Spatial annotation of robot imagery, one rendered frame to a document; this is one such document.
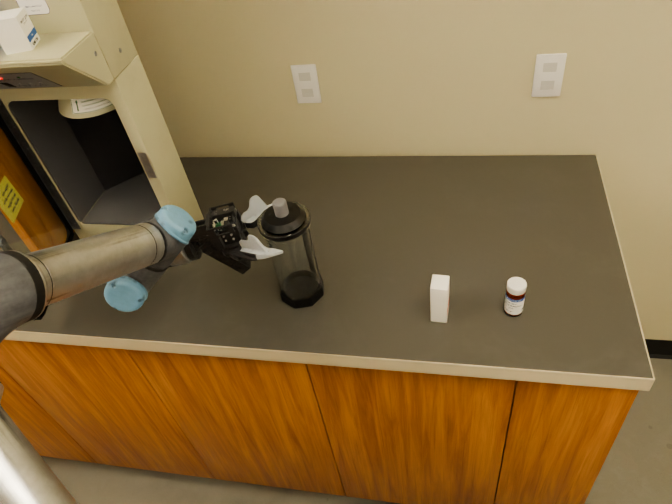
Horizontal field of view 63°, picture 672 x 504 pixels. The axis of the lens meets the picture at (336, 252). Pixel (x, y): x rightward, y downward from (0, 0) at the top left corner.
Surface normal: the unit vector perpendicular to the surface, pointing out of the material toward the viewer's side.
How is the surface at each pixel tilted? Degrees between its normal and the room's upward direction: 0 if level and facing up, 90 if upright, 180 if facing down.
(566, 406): 90
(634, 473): 0
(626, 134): 90
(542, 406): 90
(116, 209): 0
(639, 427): 0
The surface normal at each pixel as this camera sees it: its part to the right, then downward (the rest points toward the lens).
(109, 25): 0.98, 0.04
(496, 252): -0.13, -0.71
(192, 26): -0.18, 0.71
